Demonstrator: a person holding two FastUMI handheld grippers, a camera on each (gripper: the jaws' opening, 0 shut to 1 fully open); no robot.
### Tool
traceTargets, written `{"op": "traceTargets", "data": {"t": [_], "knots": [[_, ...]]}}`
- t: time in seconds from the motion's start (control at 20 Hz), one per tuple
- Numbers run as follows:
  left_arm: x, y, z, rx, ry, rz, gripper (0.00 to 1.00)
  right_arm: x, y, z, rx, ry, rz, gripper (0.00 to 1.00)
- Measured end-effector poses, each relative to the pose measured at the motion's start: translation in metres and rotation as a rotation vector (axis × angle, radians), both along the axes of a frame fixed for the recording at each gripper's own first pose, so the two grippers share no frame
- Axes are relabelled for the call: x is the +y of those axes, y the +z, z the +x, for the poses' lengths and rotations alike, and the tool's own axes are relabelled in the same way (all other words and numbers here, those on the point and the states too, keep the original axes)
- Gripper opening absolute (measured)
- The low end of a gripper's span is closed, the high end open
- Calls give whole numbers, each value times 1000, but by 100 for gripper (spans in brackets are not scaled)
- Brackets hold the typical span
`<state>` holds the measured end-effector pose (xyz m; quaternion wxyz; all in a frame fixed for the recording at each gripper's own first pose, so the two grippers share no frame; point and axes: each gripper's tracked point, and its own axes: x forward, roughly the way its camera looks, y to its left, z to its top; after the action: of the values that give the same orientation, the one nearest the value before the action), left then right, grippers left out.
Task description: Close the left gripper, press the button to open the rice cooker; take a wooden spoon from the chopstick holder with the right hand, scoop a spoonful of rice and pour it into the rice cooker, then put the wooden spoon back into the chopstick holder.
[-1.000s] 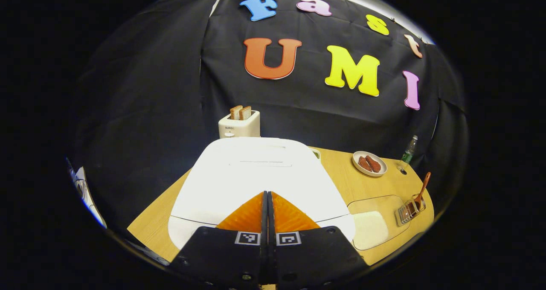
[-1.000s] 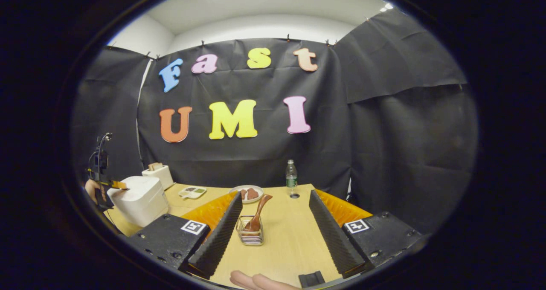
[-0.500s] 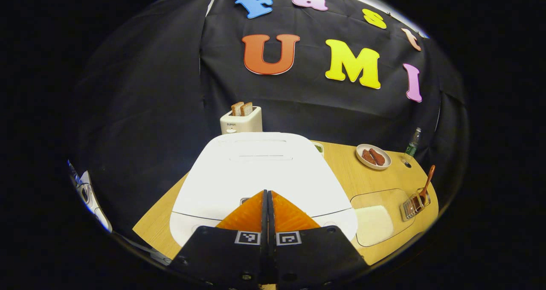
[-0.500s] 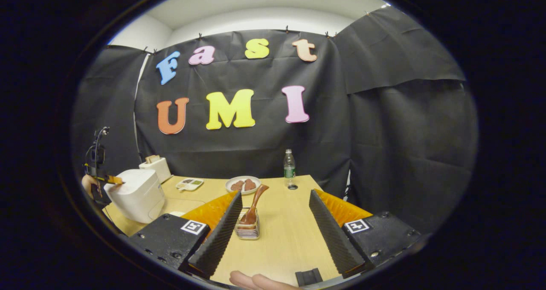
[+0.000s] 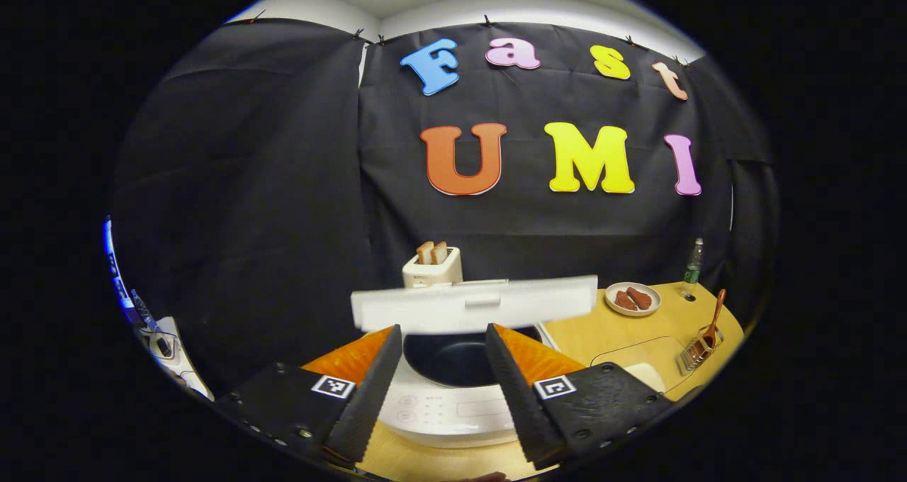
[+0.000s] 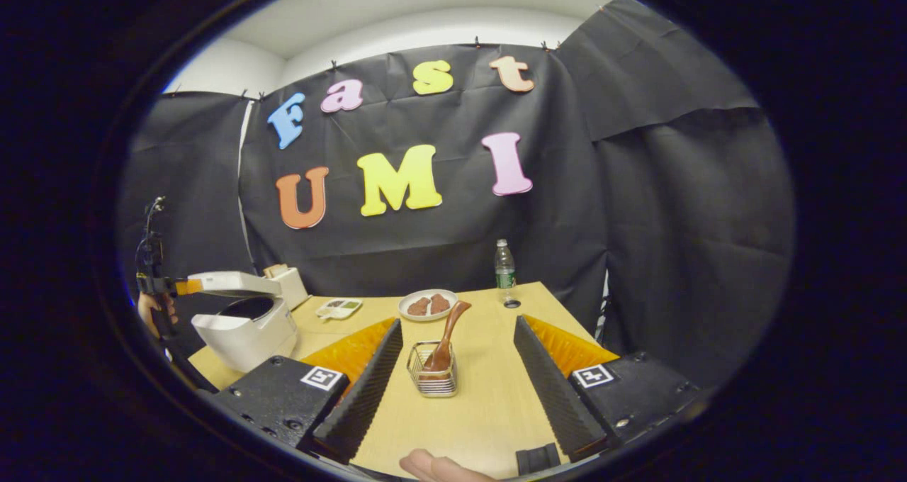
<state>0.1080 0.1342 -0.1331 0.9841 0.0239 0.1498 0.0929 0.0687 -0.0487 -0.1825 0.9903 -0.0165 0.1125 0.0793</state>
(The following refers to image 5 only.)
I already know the black backdrop cloth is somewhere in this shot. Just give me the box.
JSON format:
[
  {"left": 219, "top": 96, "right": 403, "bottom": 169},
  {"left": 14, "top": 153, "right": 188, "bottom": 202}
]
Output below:
[{"left": 110, "top": 18, "right": 780, "bottom": 398}]

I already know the clear plastic rice container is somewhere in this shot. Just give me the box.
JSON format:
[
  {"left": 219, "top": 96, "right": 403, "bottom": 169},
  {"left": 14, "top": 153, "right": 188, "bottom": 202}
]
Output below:
[{"left": 590, "top": 335, "right": 702, "bottom": 398}]

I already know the metal wire chopstick holder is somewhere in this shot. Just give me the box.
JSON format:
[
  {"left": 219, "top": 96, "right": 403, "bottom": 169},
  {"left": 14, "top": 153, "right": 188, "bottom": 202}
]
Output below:
[{"left": 677, "top": 325, "right": 725, "bottom": 376}]

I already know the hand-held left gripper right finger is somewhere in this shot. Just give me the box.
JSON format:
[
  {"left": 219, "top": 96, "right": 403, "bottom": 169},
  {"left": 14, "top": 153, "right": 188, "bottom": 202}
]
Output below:
[{"left": 485, "top": 323, "right": 675, "bottom": 471}]

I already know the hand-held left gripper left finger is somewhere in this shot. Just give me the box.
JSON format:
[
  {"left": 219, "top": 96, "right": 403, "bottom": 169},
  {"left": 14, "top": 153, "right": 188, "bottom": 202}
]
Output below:
[{"left": 213, "top": 324, "right": 405, "bottom": 469}]

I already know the brown wooden spoon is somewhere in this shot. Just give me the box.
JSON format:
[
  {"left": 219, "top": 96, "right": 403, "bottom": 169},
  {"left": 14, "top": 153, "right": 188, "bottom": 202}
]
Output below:
[{"left": 691, "top": 288, "right": 727, "bottom": 359}]

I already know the white plate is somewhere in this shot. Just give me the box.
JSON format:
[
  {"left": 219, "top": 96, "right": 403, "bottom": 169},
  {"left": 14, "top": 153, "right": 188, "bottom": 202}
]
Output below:
[{"left": 604, "top": 281, "right": 663, "bottom": 318}]

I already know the white rice cooker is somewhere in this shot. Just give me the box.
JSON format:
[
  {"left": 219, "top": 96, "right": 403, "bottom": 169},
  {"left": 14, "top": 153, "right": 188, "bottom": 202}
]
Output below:
[{"left": 351, "top": 275, "right": 599, "bottom": 449}]

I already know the white side desk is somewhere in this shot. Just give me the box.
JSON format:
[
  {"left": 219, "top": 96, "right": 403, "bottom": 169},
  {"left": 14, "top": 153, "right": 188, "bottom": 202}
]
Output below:
[{"left": 131, "top": 291, "right": 213, "bottom": 401}]

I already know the green label water bottle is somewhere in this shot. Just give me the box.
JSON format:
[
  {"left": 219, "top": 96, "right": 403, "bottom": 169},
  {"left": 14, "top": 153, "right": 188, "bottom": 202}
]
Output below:
[{"left": 682, "top": 237, "right": 705, "bottom": 288}]

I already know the white rice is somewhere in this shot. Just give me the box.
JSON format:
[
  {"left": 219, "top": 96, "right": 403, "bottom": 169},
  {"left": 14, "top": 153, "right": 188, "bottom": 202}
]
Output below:
[{"left": 624, "top": 363, "right": 668, "bottom": 394}]

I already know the white toaster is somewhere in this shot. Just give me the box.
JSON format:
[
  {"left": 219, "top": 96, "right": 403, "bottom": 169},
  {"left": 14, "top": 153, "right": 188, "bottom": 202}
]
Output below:
[{"left": 402, "top": 247, "right": 465, "bottom": 289}]

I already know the computer monitor screen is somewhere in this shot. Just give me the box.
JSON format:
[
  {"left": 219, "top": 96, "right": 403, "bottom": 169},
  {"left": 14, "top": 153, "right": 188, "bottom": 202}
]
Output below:
[{"left": 103, "top": 216, "right": 146, "bottom": 327}]

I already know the row of black cloth clips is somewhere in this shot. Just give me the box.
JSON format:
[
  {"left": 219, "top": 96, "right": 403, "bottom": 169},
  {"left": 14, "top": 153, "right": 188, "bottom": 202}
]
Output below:
[{"left": 248, "top": 9, "right": 692, "bottom": 68}]

